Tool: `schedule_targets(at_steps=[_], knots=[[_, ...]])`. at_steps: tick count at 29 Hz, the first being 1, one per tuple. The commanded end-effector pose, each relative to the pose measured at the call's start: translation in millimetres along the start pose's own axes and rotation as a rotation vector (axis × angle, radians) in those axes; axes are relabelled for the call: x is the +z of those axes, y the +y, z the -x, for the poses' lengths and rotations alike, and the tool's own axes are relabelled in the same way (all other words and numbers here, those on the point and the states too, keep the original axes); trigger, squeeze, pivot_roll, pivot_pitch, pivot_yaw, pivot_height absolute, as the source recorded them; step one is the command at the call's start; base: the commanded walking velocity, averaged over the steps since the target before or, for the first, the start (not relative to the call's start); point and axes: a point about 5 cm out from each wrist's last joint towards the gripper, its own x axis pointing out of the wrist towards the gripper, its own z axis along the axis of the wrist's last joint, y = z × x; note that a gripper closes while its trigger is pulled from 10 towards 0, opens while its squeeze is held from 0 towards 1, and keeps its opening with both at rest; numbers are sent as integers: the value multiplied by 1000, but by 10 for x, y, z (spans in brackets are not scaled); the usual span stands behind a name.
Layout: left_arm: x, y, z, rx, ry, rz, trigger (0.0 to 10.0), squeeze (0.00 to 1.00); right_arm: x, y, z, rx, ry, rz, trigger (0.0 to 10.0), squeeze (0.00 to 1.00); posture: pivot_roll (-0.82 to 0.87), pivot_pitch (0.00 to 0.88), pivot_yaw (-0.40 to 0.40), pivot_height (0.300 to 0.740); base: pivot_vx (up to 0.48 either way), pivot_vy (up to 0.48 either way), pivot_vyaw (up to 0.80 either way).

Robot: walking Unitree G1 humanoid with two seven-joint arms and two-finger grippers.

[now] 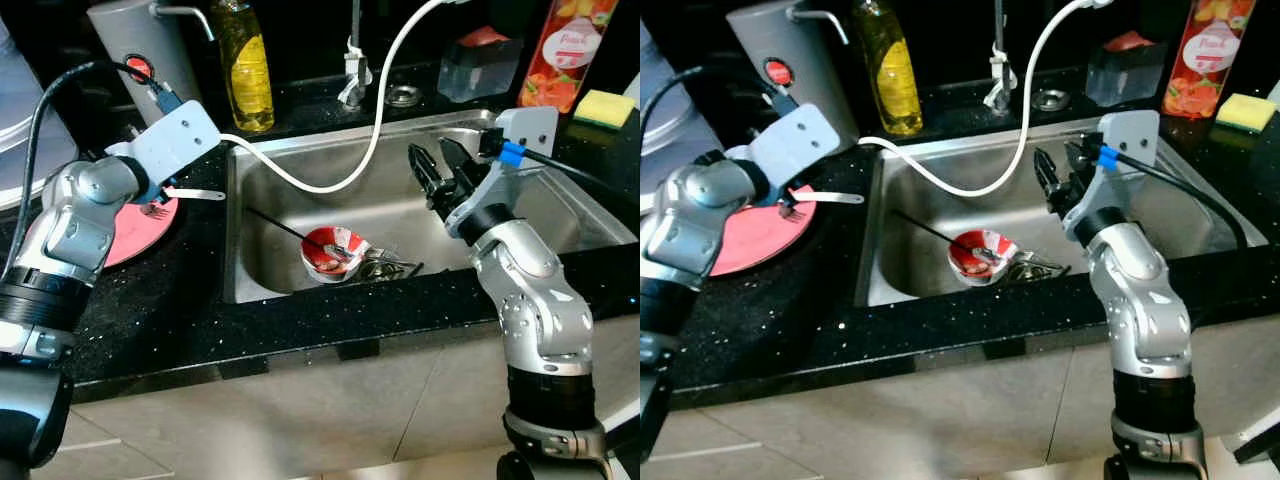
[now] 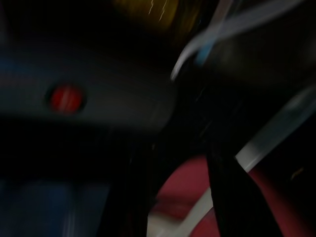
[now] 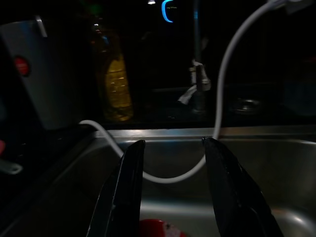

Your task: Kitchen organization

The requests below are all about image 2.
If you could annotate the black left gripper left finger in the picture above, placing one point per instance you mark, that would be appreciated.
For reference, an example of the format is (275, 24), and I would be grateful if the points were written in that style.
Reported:
(140, 192)

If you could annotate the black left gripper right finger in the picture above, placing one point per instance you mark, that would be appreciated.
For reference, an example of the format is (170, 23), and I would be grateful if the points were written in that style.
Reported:
(229, 197)

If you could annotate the pink round plate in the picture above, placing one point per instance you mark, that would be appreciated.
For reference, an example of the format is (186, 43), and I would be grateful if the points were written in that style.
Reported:
(180, 187)

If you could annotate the dark blue item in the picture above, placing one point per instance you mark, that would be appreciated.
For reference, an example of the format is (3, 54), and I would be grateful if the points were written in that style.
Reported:
(49, 207)

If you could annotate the grey device with red button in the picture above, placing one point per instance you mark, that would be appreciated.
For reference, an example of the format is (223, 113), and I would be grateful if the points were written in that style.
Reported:
(111, 98)

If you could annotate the yellow ribbed round item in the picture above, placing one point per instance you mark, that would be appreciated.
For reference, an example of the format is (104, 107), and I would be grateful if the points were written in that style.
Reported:
(153, 12)

